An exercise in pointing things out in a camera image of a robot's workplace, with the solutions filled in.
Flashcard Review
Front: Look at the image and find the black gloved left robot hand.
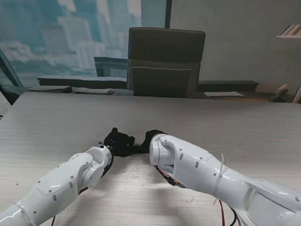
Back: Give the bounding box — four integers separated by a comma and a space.
103, 127, 136, 158

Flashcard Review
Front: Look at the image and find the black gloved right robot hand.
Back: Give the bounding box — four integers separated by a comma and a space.
140, 129, 168, 153

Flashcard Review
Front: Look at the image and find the black remote control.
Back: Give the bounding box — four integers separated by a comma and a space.
129, 145, 150, 153

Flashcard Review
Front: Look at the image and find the grey paper stack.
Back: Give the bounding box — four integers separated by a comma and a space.
73, 87, 115, 96

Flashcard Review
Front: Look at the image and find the long dark low bench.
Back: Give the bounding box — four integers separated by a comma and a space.
37, 74, 127, 90

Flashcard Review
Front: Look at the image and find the white paper sheet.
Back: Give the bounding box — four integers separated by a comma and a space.
204, 91, 245, 98

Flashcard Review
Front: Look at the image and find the dark grey folder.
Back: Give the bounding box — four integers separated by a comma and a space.
26, 85, 72, 94

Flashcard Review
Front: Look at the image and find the dark office chair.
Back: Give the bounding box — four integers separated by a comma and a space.
126, 27, 206, 98

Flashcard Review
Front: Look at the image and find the short dark low bench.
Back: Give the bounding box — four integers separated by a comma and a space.
198, 80, 259, 92

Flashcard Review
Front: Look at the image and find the beige figurine ornament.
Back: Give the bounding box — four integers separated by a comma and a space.
269, 84, 290, 103

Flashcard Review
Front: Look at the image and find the red black right arm cable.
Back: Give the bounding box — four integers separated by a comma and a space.
155, 164, 238, 226

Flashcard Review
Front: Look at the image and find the dark window frame post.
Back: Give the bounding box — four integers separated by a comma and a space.
165, 0, 173, 29

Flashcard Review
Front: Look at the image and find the slanted dark window frame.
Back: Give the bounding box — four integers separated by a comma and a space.
0, 48, 24, 106

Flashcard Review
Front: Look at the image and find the wooden frame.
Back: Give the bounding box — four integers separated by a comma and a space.
292, 86, 301, 104

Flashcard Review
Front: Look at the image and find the wall shelf with books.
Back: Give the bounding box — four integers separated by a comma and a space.
276, 24, 301, 38

